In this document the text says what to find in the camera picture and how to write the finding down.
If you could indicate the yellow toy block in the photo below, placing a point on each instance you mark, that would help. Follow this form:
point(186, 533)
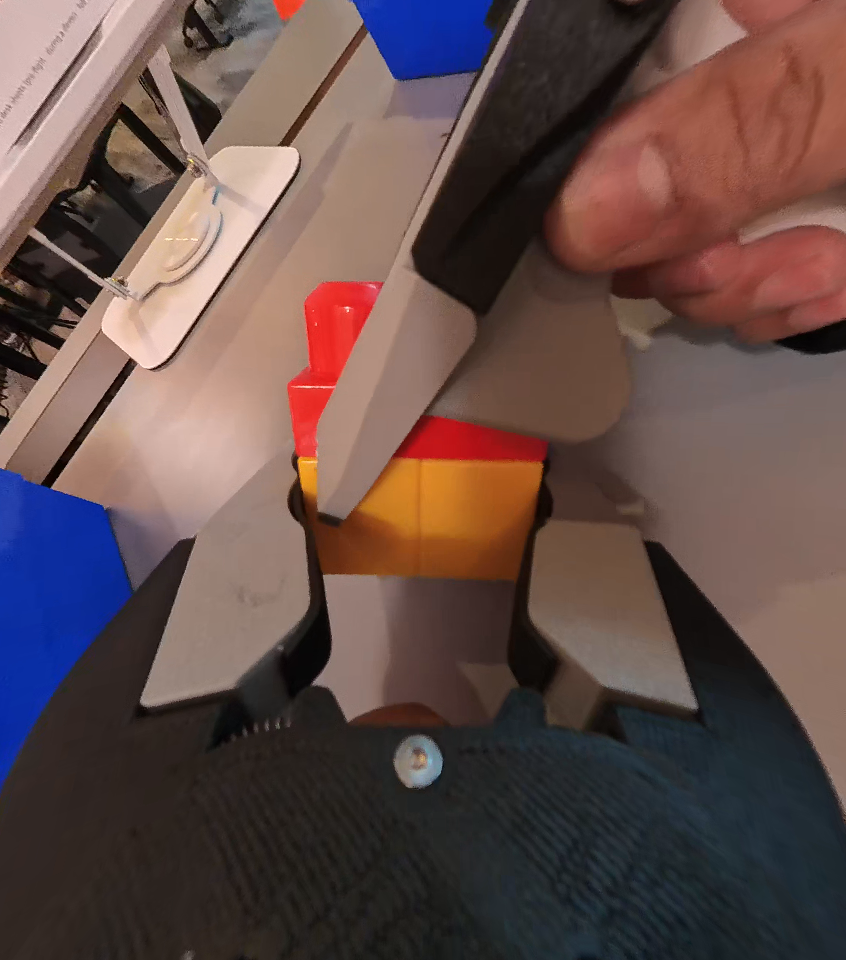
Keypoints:
point(468, 517)

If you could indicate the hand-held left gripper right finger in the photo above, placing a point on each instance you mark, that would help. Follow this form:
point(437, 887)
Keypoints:
point(602, 600)

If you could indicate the grey desk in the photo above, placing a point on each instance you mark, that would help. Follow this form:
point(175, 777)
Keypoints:
point(730, 465)

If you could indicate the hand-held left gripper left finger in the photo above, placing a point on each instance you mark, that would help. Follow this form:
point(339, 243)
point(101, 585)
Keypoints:
point(235, 600)

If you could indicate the blue plastic bin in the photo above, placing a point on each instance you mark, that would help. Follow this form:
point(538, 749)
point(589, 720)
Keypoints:
point(18, 637)
point(430, 37)

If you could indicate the white sign stand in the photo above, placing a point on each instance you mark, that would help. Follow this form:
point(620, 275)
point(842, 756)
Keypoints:
point(33, 97)

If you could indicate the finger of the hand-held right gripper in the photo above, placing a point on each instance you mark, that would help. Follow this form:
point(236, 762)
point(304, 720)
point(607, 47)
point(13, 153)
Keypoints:
point(543, 360)
point(385, 375)

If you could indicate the red two-stud toy block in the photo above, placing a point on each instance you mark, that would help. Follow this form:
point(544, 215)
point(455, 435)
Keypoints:
point(318, 420)

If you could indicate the person's right hand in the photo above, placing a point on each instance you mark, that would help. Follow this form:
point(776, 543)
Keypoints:
point(730, 135)

